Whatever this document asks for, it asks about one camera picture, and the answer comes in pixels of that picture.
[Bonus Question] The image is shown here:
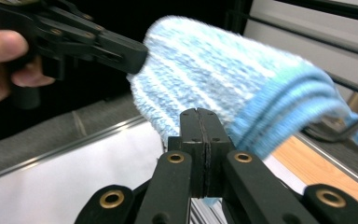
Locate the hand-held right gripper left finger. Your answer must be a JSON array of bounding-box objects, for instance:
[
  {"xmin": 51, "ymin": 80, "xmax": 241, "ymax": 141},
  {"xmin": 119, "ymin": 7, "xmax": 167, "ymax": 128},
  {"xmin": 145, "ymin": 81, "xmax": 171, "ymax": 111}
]
[{"xmin": 167, "ymin": 107, "xmax": 207, "ymax": 199}]

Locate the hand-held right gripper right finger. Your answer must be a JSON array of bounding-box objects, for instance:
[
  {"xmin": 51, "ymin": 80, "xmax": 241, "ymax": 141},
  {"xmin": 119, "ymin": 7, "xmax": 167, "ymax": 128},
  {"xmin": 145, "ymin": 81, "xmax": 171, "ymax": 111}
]
[{"xmin": 198, "ymin": 107, "xmax": 236, "ymax": 199}]

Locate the blue striped cloth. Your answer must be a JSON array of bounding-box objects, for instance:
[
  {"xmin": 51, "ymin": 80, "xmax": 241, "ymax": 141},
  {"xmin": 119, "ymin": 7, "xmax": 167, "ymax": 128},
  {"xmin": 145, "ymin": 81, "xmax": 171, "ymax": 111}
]
[{"xmin": 126, "ymin": 14, "xmax": 358, "ymax": 208}]

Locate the black wire rack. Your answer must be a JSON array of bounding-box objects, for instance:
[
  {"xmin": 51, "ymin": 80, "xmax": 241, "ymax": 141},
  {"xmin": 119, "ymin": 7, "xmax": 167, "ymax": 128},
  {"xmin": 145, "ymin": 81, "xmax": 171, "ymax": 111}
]
[{"xmin": 245, "ymin": 12, "xmax": 358, "ymax": 144}]

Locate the white table cover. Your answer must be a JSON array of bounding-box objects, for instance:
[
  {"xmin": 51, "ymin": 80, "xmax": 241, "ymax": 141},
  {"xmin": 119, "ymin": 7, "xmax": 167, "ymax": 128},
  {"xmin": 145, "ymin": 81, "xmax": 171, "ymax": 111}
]
[{"xmin": 0, "ymin": 120, "xmax": 307, "ymax": 224}]

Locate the aluminium floor rail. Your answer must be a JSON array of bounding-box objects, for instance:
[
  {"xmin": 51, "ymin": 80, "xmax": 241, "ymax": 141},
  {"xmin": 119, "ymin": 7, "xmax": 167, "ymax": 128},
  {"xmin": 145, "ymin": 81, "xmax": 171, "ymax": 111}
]
[
  {"xmin": 295, "ymin": 133, "xmax": 358, "ymax": 194},
  {"xmin": 0, "ymin": 116, "xmax": 147, "ymax": 185}
]

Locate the black metal frame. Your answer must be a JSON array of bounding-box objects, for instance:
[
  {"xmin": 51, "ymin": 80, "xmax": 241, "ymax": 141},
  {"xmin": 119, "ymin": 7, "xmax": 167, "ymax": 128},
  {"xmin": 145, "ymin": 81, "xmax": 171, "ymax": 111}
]
[{"xmin": 225, "ymin": 0, "xmax": 358, "ymax": 25}]

